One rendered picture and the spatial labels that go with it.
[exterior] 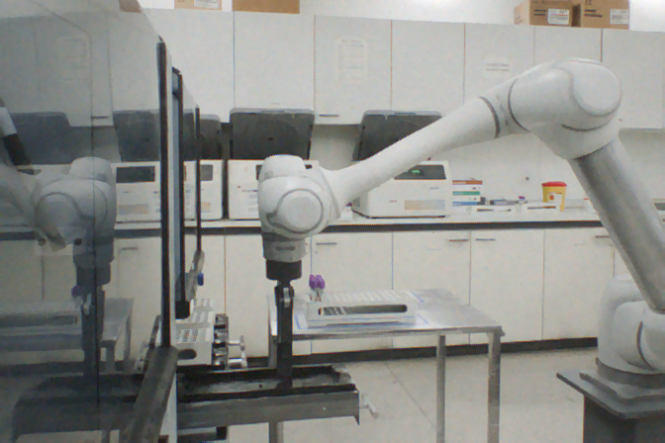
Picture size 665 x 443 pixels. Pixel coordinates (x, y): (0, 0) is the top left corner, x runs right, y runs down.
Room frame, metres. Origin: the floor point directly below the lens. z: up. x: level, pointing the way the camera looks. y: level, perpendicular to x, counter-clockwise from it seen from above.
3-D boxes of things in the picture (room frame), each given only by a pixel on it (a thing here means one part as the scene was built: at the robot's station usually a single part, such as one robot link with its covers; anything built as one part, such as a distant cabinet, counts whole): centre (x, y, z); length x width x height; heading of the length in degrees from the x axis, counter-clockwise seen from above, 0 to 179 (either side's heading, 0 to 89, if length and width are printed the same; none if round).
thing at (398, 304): (1.53, -0.07, 0.85); 0.30 x 0.10 x 0.06; 98
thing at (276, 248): (1.16, 0.10, 1.07); 0.09 x 0.09 x 0.06
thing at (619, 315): (1.36, -0.73, 0.87); 0.18 x 0.16 x 0.22; 12
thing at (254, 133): (3.71, 0.39, 1.24); 0.62 x 0.56 x 0.69; 11
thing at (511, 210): (3.79, -1.06, 0.93); 0.30 x 0.10 x 0.06; 92
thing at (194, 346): (1.22, 0.41, 0.83); 0.30 x 0.10 x 0.06; 100
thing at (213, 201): (3.60, 0.97, 1.22); 0.62 x 0.56 x 0.64; 8
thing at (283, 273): (1.16, 0.10, 1.00); 0.08 x 0.07 x 0.09; 10
